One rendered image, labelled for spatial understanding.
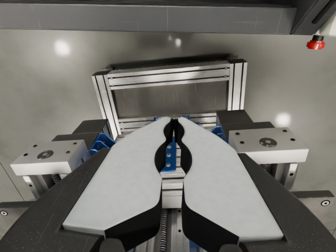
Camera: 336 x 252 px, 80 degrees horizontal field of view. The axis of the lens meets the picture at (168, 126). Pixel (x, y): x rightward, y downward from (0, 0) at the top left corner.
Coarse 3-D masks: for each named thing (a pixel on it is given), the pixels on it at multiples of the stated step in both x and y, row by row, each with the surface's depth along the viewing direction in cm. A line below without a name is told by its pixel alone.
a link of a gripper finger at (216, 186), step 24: (192, 144) 9; (216, 144) 9; (192, 168) 8; (216, 168) 8; (240, 168) 8; (192, 192) 7; (216, 192) 7; (240, 192) 7; (192, 216) 6; (216, 216) 6; (240, 216) 6; (264, 216) 6; (192, 240) 7; (216, 240) 6; (240, 240) 6; (264, 240) 6
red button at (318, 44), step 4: (316, 36) 46; (320, 36) 46; (312, 40) 47; (316, 40) 47; (320, 40) 46; (308, 44) 48; (312, 44) 47; (316, 44) 46; (320, 44) 46; (324, 44) 47; (312, 48) 47; (316, 48) 47; (320, 48) 47
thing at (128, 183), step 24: (168, 120) 11; (120, 144) 9; (144, 144) 9; (168, 144) 12; (120, 168) 8; (144, 168) 8; (96, 192) 7; (120, 192) 7; (144, 192) 7; (72, 216) 6; (96, 216) 6; (120, 216) 6; (144, 216) 6; (120, 240) 6; (144, 240) 7
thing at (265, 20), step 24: (0, 0) 33; (24, 0) 33; (48, 0) 33; (72, 0) 33; (0, 24) 35; (24, 24) 35; (48, 24) 34; (72, 24) 34; (96, 24) 34; (120, 24) 34; (144, 24) 34; (168, 24) 34; (192, 24) 34; (216, 24) 33; (240, 24) 33; (264, 24) 33; (288, 24) 33
